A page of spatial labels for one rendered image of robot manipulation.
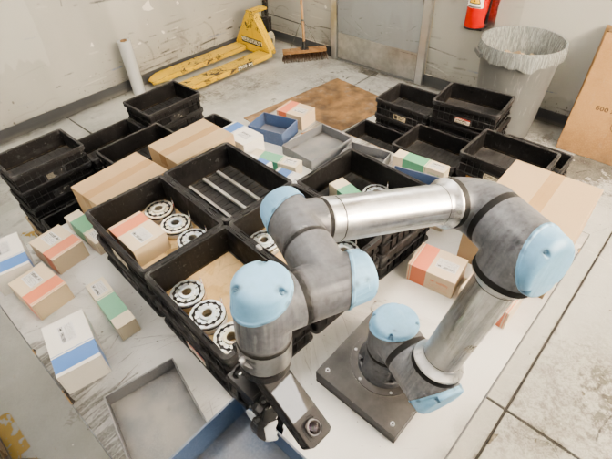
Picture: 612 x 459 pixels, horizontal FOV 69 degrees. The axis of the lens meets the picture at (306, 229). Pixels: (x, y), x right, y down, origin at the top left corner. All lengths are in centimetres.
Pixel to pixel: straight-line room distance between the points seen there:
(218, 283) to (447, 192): 82
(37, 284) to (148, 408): 61
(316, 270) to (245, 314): 11
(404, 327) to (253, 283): 63
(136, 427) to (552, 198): 146
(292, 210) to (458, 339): 47
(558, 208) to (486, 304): 83
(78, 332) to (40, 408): 97
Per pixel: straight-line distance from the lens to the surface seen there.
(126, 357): 150
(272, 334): 55
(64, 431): 232
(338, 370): 129
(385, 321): 111
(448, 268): 152
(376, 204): 71
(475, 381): 139
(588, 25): 384
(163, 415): 135
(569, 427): 226
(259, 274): 53
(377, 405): 126
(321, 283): 55
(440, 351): 100
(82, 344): 146
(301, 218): 63
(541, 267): 80
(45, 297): 167
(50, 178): 278
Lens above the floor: 187
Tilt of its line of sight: 43 degrees down
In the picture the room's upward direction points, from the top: 3 degrees counter-clockwise
